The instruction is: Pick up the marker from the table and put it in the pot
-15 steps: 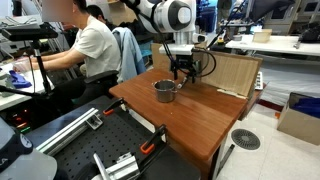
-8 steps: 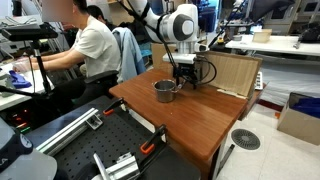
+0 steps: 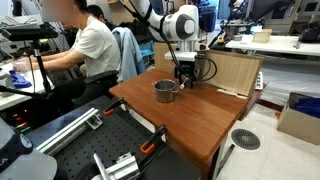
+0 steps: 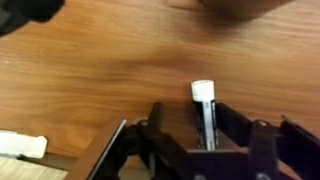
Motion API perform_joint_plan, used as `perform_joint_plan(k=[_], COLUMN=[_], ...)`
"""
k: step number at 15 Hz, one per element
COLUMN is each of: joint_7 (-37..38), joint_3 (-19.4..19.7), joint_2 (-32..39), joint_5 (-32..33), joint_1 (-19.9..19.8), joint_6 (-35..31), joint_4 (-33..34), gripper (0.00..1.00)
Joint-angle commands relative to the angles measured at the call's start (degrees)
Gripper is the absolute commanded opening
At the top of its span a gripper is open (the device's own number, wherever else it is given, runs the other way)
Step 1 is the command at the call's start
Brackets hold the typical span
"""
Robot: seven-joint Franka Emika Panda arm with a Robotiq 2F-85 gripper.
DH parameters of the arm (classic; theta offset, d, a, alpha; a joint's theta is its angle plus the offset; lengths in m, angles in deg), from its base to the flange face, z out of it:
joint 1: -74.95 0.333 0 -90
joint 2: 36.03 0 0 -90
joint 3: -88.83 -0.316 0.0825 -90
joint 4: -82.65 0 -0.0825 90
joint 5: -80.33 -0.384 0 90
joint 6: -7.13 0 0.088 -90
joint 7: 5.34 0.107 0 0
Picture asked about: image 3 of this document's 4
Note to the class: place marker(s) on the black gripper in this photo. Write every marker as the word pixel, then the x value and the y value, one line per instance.
pixel 186 69

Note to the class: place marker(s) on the black marker with white cap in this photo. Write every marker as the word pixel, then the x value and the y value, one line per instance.
pixel 183 83

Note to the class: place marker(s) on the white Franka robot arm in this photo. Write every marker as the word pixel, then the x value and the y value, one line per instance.
pixel 173 25

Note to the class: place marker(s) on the small stainless steel pot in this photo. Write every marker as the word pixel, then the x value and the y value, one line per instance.
pixel 165 92

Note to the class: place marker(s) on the brown cardboard panel red print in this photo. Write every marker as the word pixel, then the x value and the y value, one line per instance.
pixel 163 58

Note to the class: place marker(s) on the white strip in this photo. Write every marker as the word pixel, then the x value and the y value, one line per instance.
pixel 231 93

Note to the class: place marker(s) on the light corrugated cardboard panel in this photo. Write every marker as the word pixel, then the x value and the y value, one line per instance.
pixel 233 71

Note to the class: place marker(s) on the yellow red emergency stop button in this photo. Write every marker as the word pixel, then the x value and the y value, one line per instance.
pixel 220 40

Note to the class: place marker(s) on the light blue jacket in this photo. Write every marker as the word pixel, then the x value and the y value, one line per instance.
pixel 130 56

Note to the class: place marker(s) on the large black orange clamp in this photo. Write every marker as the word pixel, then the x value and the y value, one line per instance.
pixel 153 140

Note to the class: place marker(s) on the black slanted pole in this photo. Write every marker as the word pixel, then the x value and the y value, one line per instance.
pixel 226 25

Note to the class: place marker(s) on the small black orange clamp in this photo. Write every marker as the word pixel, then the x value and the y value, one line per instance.
pixel 113 106

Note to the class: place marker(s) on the black office chair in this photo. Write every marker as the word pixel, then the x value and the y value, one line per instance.
pixel 100 77

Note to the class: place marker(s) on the small wooden box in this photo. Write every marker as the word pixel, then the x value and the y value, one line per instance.
pixel 262 36

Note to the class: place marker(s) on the seated person in white shirt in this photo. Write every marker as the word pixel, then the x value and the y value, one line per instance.
pixel 98 46

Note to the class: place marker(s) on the black perforated breadboard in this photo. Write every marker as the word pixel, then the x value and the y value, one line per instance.
pixel 110 143

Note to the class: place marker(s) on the dark haired person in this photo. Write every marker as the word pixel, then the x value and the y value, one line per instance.
pixel 98 13

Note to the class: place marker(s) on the cardboard box with blue contents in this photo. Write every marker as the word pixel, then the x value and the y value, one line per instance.
pixel 296 125

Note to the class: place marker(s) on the black bag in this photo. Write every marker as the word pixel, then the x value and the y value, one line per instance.
pixel 311 33

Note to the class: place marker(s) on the blue cloth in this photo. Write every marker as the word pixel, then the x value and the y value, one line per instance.
pixel 18 80

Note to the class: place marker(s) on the black control box with lights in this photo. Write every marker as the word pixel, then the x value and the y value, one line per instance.
pixel 16 120

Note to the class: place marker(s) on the white wrist mount plate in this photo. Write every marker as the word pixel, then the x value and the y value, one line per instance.
pixel 181 56

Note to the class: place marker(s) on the short aluminium rail bracket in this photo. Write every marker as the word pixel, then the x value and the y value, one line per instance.
pixel 121 168

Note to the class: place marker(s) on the long aluminium extrusion rail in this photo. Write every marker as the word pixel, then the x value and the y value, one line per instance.
pixel 66 131

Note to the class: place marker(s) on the black camera stand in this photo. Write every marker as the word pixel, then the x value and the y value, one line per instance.
pixel 41 70

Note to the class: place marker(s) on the black camera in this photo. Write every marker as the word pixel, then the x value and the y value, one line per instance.
pixel 30 33

